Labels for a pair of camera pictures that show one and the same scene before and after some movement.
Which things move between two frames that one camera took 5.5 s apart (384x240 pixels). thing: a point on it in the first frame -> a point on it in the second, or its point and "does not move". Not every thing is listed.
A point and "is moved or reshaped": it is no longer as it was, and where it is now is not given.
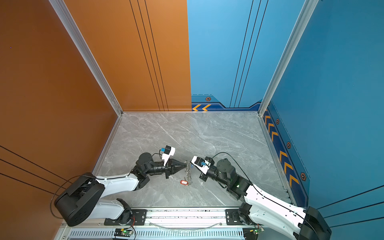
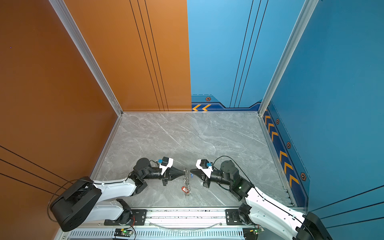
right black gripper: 203,177 -> 205,179
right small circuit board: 258,230 does not move
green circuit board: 122,232 does not move
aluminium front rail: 183,218 does not move
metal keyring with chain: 188,174 is moved or reshaped
